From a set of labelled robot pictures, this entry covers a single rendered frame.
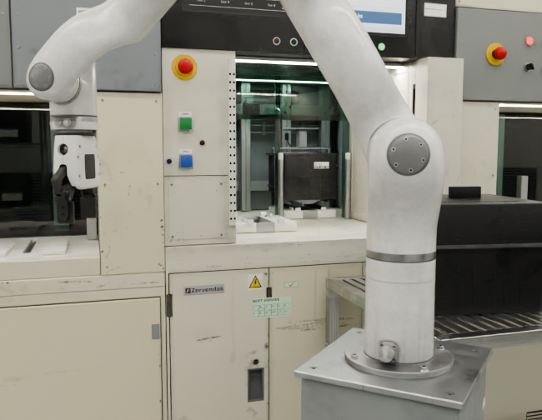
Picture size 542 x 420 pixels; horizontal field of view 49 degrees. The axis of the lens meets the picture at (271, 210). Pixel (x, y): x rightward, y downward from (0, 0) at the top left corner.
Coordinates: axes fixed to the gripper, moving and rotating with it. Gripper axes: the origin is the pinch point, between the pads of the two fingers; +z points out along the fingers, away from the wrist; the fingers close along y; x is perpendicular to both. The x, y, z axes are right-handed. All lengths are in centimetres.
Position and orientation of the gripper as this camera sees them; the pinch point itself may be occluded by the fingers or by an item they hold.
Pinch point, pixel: (77, 215)
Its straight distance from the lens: 118.8
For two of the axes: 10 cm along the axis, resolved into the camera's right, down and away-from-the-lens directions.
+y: 1.5, -1.0, 9.8
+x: -9.9, -0.1, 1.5
